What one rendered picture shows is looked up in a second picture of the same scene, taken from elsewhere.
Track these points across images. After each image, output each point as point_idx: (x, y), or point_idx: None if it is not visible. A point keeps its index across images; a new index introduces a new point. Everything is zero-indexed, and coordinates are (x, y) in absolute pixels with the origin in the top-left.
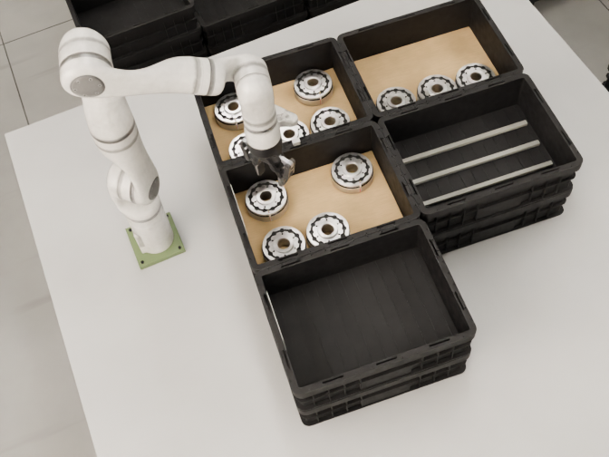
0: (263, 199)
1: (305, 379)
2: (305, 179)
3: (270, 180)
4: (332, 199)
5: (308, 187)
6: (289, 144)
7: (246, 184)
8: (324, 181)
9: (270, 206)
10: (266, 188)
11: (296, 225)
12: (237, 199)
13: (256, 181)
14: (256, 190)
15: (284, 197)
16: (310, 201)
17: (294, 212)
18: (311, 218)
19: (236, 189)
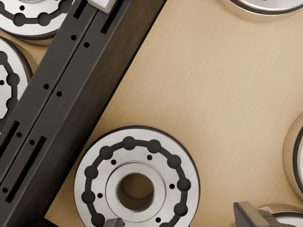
0: (122, 182)
1: None
2: (167, 56)
3: (106, 139)
4: (270, 59)
5: (190, 69)
6: (87, 18)
7: (53, 187)
8: (214, 26)
9: (169, 207)
10: (118, 170)
11: (248, 182)
12: (66, 223)
13: (69, 161)
14: (98, 192)
15: (177, 155)
16: (226, 102)
17: (215, 156)
18: (266, 142)
19: (40, 212)
